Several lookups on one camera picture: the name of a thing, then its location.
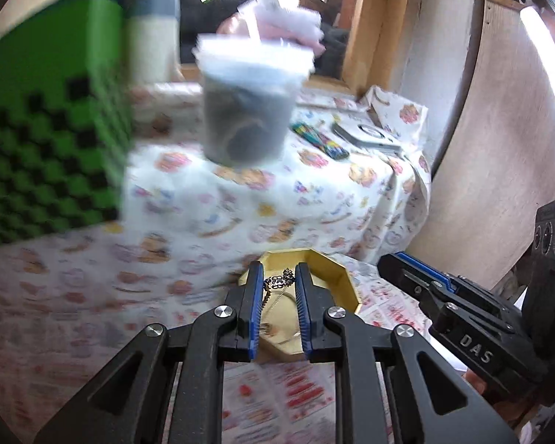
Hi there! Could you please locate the pale wooden board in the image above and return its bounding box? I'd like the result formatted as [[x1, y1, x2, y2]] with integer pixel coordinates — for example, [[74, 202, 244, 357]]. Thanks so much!
[[406, 0, 555, 290]]

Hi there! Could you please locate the person's right hand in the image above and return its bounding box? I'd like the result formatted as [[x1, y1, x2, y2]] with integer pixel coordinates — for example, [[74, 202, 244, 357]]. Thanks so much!
[[464, 369, 492, 402]]

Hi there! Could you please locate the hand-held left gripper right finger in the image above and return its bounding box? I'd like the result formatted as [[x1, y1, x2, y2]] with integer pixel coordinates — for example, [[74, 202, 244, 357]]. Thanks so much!
[[293, 263, 521, 444]]

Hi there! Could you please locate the green black checkered board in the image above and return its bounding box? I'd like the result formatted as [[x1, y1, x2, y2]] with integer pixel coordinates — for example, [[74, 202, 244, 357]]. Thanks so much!
[[0, 0, 136, 251]]

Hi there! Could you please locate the silver phone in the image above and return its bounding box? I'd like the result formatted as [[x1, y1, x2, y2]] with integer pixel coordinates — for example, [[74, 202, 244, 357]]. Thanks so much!
[[330, 120, 404, 154]]

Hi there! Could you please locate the silver black chain necklace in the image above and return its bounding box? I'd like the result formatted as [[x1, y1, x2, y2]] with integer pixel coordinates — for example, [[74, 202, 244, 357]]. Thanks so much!
[[261, 266, 299, 303]]

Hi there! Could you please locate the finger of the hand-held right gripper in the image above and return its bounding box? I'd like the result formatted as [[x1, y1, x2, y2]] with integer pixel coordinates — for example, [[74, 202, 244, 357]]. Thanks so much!
[[394, 252, 524, 334], [378, 253, 547, 387]]

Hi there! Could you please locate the striped printed cloth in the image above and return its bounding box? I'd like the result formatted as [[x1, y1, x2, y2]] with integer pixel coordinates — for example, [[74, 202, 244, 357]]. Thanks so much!
[[122, 0, 182, 85]]

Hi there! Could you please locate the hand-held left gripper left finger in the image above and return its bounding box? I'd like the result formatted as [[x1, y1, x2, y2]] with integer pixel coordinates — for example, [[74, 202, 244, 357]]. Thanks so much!
[[32, 261, 265, 444]]

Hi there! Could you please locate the bear print tablecloth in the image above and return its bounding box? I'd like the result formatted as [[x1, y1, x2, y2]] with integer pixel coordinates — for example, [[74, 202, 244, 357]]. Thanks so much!
[[0, 82, 432, 334]]

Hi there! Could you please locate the wooden window frame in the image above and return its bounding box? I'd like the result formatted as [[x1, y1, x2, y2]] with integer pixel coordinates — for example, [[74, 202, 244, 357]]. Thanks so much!
[[300, 0, 396, 94]]

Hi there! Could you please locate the clear plastic lidded container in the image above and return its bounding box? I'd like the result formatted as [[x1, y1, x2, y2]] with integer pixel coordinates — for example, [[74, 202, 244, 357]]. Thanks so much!
[[194, 32, 316, 168]]

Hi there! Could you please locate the white plastic bag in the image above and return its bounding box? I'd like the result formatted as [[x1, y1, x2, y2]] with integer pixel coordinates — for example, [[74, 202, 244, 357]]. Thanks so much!
[[217, 0, 327, 53]]

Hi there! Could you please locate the yellow octagonal box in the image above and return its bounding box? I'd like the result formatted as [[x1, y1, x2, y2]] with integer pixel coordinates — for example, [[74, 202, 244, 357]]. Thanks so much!
[[238, 248, 364, 362]]

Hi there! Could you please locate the bundle of coloured pens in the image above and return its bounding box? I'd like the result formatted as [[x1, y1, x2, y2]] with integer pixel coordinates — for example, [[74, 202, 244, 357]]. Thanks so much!
[[290, 122, 351, 161]]

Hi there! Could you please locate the strawberry print cloth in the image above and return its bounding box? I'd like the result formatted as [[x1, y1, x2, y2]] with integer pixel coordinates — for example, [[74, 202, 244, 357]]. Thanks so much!
[[0, 252, 433, 444]]

